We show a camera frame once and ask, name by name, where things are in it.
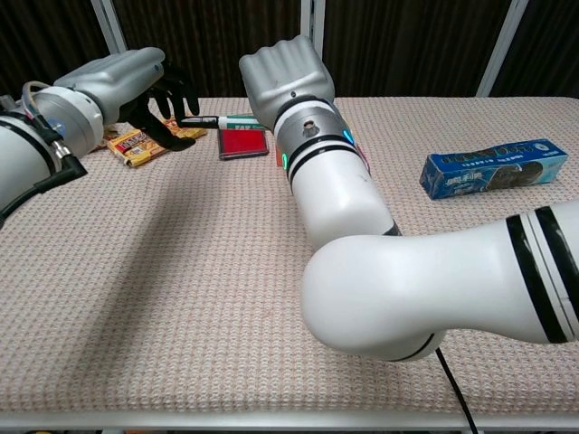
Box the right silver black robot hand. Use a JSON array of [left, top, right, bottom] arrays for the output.
[[238, 35, 337, 136]]

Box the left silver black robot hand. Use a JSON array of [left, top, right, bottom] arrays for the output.
[[52, 46, 201, 153]]

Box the green white marker body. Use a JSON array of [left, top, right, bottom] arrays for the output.
[[218, 113, 264, 133]]

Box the black marker cap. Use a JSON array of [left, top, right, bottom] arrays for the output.
[[177, 116, 222, 128]]

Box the yellow snack box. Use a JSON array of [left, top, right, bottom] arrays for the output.
[[105, 115, 208, 169]]

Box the red ink pad case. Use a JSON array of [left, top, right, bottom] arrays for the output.
[[217, 127, 271, 162]]

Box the blue cookie box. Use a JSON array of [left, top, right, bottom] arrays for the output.
[[419, 137, 570, 202]]

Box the pink woven tablecloth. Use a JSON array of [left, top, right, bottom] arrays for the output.
[[0, 96, 579, 415]]

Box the white slanted frame post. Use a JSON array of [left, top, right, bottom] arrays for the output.
[[90, 0, 128, 53], [476, 0, 530, 98]]

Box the white upright frame post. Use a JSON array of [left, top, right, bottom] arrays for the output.
[[299, 0, 325, 54]]

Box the beige wrist cable loop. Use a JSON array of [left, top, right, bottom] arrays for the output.
[[19, 80, 52, 119]]

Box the black cable with connector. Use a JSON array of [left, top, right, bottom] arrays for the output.
[[0, 115, 90, 219]]

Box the white table frame edge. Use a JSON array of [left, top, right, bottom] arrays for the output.
[[0, 410, 579, 431]]

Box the thin black cable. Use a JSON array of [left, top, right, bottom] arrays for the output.
[[432, 346, 480, 434]]

